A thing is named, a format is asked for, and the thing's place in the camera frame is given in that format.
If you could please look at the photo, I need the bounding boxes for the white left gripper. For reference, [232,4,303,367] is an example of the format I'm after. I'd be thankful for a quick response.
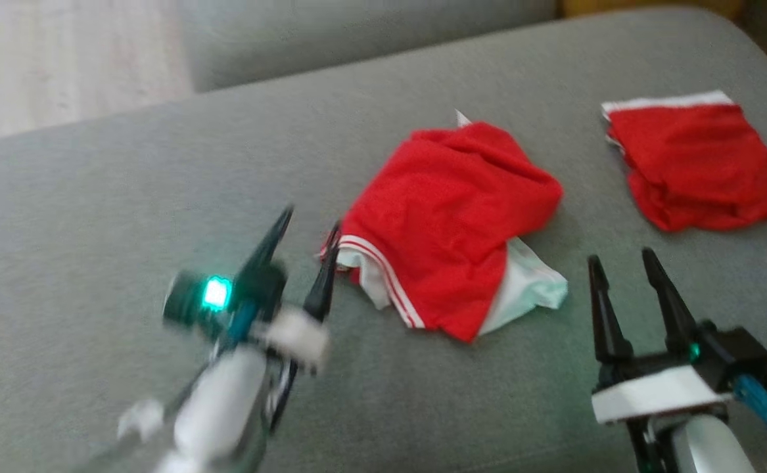
[225,205,342,375]

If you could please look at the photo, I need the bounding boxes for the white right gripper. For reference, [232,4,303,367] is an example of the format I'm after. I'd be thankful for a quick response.
[587,247,733,425]

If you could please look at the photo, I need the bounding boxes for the red white basketball jersey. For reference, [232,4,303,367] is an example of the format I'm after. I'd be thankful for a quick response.
[319,110,569,344]

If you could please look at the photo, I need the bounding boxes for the red shorts with white band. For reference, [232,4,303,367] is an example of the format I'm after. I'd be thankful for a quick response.
[600,90,767,233]

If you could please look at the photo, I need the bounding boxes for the grey fabric sofa seat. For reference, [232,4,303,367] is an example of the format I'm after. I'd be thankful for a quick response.
[0,7,767,473]

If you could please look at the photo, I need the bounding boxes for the grey sofa cushion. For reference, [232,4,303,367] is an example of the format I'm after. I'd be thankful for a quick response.
[179,0,558,93]

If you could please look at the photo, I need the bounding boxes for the yellow cushion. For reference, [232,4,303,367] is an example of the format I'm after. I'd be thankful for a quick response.
[561,0,745,19]

